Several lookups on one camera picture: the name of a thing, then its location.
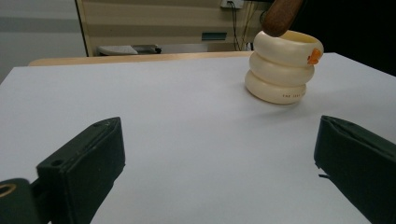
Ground white cabinet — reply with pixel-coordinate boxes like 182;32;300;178
0;0;89;84

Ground black curtain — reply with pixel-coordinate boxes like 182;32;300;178
288;0;396;77

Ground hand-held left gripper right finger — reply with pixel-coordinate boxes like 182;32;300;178
313;115;396;224

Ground hanging desk cables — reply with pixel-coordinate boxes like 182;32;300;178
228;1;255;52

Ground white wall socket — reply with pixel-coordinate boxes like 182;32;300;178
219;0;246;10

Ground cream ringed cup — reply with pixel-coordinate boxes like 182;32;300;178
244;29;325;105

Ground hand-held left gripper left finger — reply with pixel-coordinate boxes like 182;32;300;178
35;116;127;224

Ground brown wooden hairbrush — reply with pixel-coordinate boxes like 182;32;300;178
260;0;305;38

